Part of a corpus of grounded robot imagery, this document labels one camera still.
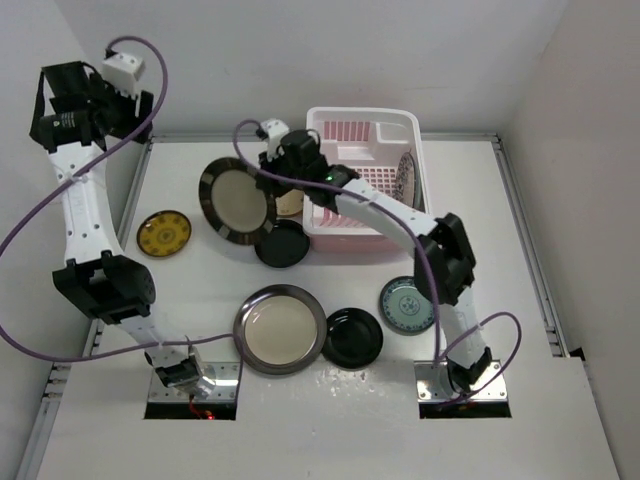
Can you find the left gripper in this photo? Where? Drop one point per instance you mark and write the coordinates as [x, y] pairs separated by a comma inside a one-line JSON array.
[[100, 89]]

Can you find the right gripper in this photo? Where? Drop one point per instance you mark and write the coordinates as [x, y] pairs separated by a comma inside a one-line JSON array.
[[275, 187]]

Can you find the beige floral small plate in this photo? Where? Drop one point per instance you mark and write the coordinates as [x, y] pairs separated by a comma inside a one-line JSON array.
[[290, 204]]

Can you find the cream plate dark patterned rim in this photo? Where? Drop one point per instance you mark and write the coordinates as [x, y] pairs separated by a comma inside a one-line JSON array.
[[233, 205]]

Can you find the black glossy plate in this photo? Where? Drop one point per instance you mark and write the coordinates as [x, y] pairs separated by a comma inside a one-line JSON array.
[[285, 246], [354, 338]]

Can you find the yellow patterned small plate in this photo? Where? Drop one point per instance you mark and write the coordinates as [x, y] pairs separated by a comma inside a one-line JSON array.
[[164, 234]]

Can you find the blue white floral plate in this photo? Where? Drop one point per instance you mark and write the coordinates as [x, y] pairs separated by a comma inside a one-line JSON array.
[[404, 189]]

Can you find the teal patterned plate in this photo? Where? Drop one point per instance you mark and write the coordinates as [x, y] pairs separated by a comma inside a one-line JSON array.
[[403, 309]]

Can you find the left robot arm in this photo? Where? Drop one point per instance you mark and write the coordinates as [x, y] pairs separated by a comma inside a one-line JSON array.
[[99, 279]]

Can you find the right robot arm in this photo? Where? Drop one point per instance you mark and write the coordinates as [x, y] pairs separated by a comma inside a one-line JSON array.
[[443, 258]]

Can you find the pink plastic dish rack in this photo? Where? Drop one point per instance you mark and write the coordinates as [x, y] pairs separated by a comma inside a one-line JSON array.
[[370, 141]]

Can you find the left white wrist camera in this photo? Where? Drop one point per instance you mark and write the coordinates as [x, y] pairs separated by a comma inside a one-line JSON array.
[[123, 71]]

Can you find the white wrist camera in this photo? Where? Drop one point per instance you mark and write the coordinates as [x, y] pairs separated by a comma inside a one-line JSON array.
[[272, 131], [123, 71]]

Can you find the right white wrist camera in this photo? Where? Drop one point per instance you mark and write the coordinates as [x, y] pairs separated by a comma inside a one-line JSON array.
[[272, 131]]

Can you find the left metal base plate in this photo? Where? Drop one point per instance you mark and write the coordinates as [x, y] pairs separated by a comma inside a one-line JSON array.
[[218, 384]]

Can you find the metal base plate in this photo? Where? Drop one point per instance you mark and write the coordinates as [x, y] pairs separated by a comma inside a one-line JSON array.
[[218, 384], [434, 386]]

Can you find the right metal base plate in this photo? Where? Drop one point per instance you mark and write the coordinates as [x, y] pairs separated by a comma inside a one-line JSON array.
[[434, 386]]

